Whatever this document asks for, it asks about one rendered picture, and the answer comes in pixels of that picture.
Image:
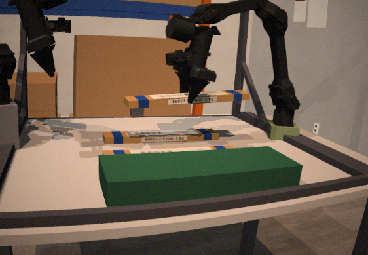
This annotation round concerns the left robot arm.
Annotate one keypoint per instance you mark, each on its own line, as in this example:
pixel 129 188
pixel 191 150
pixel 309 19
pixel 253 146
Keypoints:
pixel 275 22

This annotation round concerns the green rectangular block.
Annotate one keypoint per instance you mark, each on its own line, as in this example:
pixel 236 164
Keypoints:
pixel 143 178

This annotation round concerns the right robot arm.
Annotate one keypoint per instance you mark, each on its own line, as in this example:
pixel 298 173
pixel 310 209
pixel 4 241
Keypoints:
pixel 27 8

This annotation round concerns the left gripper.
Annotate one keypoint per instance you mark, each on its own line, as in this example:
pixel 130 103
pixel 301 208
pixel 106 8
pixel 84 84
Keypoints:
pixel 202 76

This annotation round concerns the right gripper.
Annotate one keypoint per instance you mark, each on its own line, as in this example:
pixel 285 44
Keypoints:
pixel 35 27

